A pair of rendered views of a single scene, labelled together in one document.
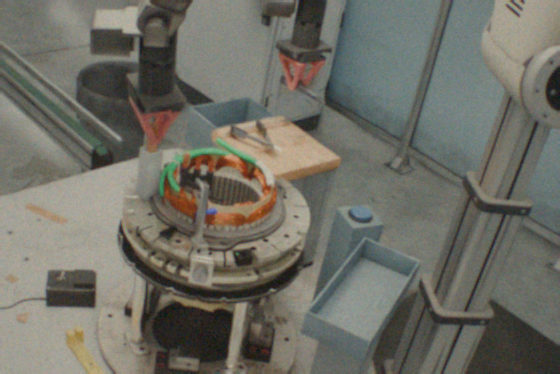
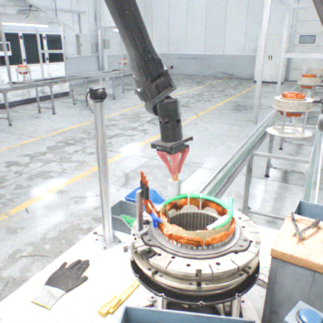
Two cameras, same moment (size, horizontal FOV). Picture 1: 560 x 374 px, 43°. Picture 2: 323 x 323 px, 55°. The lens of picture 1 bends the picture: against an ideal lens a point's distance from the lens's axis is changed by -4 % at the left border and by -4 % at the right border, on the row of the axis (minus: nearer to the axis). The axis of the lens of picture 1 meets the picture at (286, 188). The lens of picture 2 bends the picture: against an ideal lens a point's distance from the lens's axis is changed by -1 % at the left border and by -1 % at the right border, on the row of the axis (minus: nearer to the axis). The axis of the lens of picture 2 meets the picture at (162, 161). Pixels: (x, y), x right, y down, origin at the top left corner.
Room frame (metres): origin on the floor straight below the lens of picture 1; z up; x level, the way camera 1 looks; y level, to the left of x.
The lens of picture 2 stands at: (0.82, -0.53, 1.53)
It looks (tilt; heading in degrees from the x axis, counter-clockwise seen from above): 21 degrees down; 78
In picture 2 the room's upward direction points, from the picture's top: straight up
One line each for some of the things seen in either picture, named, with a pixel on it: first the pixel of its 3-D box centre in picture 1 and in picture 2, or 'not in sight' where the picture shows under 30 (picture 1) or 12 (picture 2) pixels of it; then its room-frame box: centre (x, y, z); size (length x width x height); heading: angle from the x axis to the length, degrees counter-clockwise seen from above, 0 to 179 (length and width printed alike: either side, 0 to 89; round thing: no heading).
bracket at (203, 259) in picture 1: (202, 268); (133, 246); (0.89, 0.10, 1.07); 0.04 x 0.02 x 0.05; 93
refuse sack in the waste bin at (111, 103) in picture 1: (121, 118); not in sight; (2.59, 0.71, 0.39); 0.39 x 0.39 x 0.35
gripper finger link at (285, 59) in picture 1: (299, 68); not in sight; (1.40, 0.02, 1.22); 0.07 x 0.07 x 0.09; 46
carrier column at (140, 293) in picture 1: (140, 301); not in sight; (0.97, 0.21, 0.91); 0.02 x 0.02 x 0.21
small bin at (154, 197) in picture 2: not in sight; (146, 201); (1.03, 0.80, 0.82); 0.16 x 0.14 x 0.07; 142
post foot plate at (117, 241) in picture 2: not in sight; (108, 241); (0.83, 0.56, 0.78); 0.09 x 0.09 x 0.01; 25
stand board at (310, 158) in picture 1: (275, 148); (317, 243); (1.35, 0.04, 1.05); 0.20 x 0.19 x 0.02; 45
